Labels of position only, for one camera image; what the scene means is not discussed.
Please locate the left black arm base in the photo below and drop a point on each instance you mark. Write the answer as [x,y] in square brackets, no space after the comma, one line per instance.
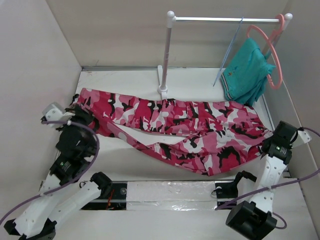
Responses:
[116,200]

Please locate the blue wire hanger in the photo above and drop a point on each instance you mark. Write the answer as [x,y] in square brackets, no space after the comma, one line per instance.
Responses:
[227,52]

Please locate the pink camouflage trousers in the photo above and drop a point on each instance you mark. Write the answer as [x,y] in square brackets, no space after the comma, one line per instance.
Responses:
[216,137]

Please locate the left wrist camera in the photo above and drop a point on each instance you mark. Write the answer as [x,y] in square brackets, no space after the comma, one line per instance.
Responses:
[55,112]

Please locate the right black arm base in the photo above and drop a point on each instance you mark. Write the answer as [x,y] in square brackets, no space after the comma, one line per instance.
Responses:
[224,191]

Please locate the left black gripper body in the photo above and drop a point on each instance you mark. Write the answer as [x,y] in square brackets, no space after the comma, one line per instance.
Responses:
[81,116]

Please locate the teal shorts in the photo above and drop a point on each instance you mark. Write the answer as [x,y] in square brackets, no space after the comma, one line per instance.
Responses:
[244,79]

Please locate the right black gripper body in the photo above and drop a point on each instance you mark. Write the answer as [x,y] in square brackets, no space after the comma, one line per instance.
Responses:
[268,139]

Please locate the silver tape strip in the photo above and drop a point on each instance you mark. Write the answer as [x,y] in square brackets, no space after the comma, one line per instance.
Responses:
[170,196]

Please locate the white clothes rack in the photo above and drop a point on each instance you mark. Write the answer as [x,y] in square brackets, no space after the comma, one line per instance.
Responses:
[171,18]

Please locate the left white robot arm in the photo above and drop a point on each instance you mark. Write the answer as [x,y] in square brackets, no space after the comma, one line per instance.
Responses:
[38,217]

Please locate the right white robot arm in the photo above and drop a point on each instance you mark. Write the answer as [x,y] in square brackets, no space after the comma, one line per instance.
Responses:
[252,216]

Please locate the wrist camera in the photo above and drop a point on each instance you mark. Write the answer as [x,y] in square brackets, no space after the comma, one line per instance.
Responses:
[55,112]
[303,137]

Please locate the pink plastic hanger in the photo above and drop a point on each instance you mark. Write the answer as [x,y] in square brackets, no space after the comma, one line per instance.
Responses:
[269,42]

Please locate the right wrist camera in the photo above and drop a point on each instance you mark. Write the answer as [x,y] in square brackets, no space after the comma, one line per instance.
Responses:
[303,137]

